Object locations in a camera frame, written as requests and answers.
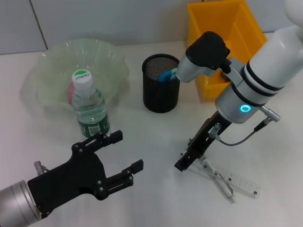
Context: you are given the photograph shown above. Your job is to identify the clear plastic ruler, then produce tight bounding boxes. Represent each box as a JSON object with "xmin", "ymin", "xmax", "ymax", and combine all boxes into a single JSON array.
[{"xmin": 179, "ymin": 148, "xmax": 261, "ymax": 198}]

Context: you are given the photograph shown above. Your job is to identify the clear silver ballpoint pen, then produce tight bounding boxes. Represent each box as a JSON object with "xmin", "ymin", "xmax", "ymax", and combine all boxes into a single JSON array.
[{"xmin": 188, "ymin": 138, "xmax": 237, "ymax": 203}]

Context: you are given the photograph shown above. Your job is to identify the yellow plastic storage bin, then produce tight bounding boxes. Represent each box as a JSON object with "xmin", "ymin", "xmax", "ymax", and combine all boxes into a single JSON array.
[{"xmin": 186, "ymin": 0, "xmax": 267, "ymax": 98}]

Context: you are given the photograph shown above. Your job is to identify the gripper cable with plug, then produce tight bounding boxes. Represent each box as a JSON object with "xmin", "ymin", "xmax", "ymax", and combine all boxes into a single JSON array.
[
  {"xmin": 33, "ymin": 160, "xmax": 49, "ymax": 175},
  {"xmin": 209, "ymin": 105, "xmax": 280, "ymax": 146}
]

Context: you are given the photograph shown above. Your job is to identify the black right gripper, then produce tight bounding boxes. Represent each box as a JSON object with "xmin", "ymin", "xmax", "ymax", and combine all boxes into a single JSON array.
[{"xmin": 174, "ymin": 111, "xmax": 233, "ymax": 172}]

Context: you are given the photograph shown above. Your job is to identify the translucent green wavy fruit plate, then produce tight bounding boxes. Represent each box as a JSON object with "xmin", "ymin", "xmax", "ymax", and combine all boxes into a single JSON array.
[{"xmin": 21, "ymin": 37, "xmax": 130, "ymax": 112}]

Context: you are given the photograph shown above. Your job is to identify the right gripper cable with plug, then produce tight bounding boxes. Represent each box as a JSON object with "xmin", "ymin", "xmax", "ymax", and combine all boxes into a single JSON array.
[{"xmin": 209, "ymin": 105, "xmax": 280, "ymax": 146}]

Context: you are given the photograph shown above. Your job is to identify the left gripper cable with plug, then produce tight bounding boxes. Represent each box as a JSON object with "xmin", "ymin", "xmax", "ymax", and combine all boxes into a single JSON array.
[{"xmin": 33, "ymin": 160, "xmax": 49, "ymax": 175}]

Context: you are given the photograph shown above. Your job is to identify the pink peach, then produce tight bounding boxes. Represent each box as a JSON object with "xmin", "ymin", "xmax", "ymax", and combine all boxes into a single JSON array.
[{"xmin": 67, "ymin": 81, "xmax": 76, "ymax": 105}]

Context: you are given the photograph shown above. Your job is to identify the black mesh pen holder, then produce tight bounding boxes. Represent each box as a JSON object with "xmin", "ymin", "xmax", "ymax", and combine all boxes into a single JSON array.
[{"xmin": 141, "ymin": 53, "xmax": 181, "ymax": 114}]

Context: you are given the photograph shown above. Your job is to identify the clear water bottle green label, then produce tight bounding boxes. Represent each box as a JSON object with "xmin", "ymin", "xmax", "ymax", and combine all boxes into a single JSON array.
[{"xmin": 71, "ymin": 70, "xmax": 111, "ymax": 140}]

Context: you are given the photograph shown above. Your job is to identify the blue and teal scissors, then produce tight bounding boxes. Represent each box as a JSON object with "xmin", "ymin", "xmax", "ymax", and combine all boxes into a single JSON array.
[{"xmin": 157, "ymin": 67, "xmax": 178, "ymax": 83}]

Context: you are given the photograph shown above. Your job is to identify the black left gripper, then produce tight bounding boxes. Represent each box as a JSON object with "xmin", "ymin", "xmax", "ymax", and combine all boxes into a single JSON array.
[{"xmin": 27, "ymin": 130, "xmax": 144, "ymax": 219}]

